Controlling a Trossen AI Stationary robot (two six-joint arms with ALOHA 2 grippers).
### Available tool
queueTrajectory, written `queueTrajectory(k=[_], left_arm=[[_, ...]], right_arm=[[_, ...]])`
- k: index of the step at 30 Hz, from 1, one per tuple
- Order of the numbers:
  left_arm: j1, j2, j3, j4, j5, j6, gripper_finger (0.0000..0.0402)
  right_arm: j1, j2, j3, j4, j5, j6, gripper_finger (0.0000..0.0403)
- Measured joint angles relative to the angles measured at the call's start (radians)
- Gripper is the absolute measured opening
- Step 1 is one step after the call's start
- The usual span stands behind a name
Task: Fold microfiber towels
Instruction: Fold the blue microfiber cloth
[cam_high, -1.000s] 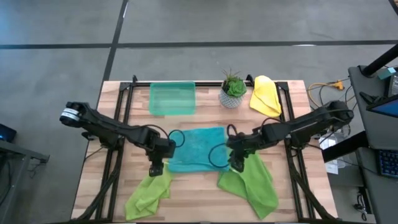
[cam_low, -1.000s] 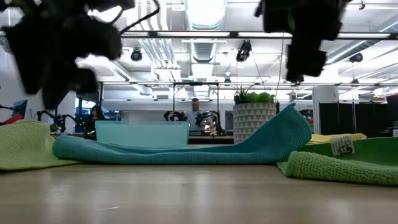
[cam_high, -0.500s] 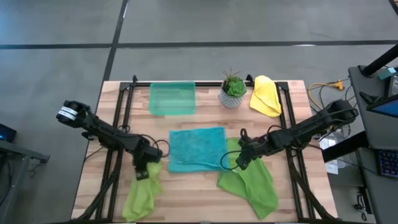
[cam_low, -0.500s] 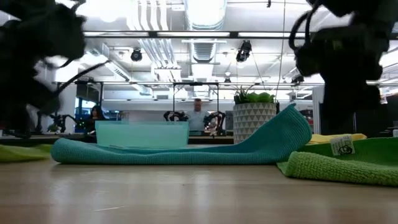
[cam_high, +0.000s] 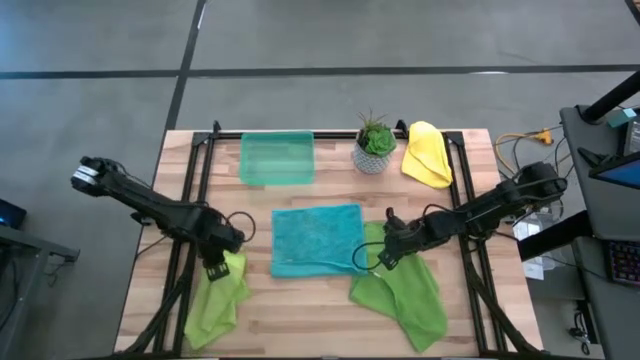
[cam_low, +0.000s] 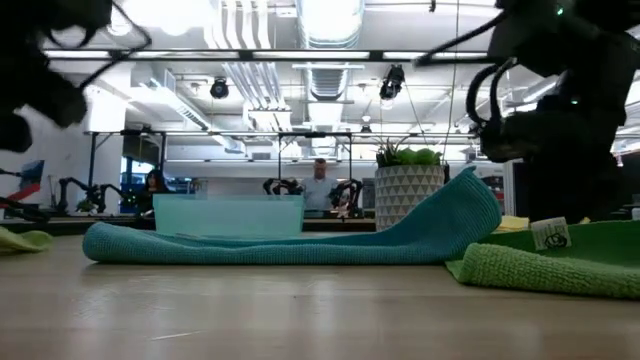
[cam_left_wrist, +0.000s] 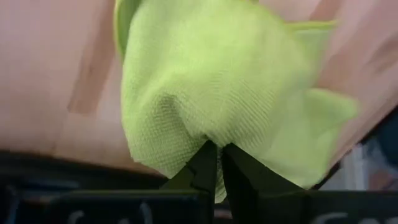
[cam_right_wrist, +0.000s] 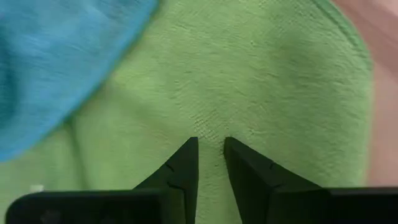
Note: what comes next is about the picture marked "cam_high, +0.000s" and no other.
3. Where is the dark green microfiber towel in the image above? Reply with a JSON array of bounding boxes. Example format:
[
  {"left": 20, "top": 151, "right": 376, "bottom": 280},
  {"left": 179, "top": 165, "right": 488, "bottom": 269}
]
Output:
[{"left": 348, "top": 221, "right": 449, "bottom": 354}]

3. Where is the lime microfiber towel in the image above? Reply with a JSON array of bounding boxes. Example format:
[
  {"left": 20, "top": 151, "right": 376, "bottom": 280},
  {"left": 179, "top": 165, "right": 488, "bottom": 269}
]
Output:
[{"left": 182, "top": 249, "right": 252, "bottom": 352}]

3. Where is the teal microfiber towel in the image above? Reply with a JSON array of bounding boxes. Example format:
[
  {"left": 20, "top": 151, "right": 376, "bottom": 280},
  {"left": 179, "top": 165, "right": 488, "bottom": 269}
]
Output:
[{"left": 270, "top": 202, "right": 370, "bottom": 279}]

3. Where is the yellow microfiber towel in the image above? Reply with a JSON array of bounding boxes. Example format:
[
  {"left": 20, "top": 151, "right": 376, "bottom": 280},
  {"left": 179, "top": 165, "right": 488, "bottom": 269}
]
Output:
[{"left": 400, "top": 120, "right": 454, "bottom": 190}]

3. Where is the succulent in patterned pot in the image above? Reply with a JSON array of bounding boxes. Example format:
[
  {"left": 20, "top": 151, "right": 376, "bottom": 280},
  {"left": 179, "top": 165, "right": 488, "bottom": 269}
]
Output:
[{"left": 352, "top": 108, "right": 399, "bottom": 176}]

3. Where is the green translucent plastic bin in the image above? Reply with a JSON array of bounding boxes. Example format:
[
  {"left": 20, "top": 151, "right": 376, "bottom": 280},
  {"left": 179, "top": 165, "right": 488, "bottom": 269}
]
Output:
[{"left": 238, "top": 130, "right": 317, "bottom": 188}]

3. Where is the white paper sheet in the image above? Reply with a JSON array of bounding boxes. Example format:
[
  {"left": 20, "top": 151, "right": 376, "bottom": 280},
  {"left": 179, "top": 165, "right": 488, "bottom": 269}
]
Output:
[{"left": 510, "top": 214, "right": 547, "bottom": 281}]

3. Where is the black desk support bar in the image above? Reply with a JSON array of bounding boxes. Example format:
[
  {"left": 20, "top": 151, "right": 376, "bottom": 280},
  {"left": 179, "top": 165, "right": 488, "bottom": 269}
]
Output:
[{"left": 516, "top": 208, "right": 595, "bottom": 263}]

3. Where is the grey metal cart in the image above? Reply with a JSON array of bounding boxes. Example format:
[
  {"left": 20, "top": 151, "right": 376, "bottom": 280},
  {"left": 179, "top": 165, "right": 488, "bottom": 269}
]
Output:
[{"left": 0, "top": 223, "right": 81, "bottom": 360}]

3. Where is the grey desk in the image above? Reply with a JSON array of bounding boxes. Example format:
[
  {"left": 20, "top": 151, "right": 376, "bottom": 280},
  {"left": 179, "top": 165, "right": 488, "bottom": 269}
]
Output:
[{"left": 559, "top": 103, "right": 640, "bottom": 360}]

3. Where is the black device with blue light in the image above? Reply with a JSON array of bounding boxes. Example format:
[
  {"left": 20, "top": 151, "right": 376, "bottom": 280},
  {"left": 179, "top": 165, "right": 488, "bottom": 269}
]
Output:
[{"left": 0, "top": 197, "right": 28, "bottom": 231}]

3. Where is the black keyboard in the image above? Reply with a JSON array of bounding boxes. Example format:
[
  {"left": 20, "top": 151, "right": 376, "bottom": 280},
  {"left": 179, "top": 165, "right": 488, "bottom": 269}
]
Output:
[{"left": 606, "top": 239, "right": 640, "bottom": 288}]

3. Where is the laptop with blue screen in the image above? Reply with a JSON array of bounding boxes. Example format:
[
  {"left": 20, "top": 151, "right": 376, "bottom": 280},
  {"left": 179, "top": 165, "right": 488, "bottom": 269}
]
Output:
[{"left": 588, "top": 151, "right": 640, "bottom": 191}]

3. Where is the small teal box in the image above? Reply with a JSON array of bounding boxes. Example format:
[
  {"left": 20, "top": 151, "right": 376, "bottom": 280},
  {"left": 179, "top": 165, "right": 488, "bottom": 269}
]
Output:
[{"left": 606, "top": 106, "right": 639, "bottom": 129}]

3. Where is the black pole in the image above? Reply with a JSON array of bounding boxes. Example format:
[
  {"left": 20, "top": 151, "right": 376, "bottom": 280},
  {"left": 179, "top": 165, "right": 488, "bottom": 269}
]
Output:
[{"left": 579, "top": 71, "right": 640, "bottom": 125}]

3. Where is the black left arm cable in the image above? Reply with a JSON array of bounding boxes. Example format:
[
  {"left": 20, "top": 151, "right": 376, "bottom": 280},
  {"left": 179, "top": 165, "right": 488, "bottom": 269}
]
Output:
[{"left": 224, "top": 209, "right": 258, "bottom": 245}]

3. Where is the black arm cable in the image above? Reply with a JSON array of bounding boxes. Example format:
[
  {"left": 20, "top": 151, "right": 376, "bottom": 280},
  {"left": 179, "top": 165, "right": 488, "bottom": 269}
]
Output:
[
  {"left": 224, "top": 209, "right": 258, "bottom": 245},
  {"left": 351, "top": 241, "right": 387, "bottom": 273}
]

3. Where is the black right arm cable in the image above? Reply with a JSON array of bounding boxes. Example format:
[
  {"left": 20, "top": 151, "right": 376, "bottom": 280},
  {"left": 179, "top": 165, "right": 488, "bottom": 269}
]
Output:
[{"left": 351, "top": 241, "right": 387, "bottom": 273}]

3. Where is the black aluminium table frame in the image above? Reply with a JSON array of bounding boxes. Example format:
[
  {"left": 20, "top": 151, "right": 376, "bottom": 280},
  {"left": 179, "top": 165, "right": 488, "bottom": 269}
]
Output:
[{"left": 113, "top": 119, "right": 551, "bottom": 360}]

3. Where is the yellow cable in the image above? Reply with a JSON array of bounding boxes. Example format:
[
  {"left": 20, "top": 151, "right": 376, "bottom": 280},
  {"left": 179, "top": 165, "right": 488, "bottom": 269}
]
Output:
[{"left": 493, "top": 127, "right": 574, "bottom": 174}]

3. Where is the black power cable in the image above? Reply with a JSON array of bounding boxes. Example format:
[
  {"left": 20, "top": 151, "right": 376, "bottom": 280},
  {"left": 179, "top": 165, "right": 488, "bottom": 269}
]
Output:
[{"left": 567, "top": 298, "right": 599, "bottom": 357}]

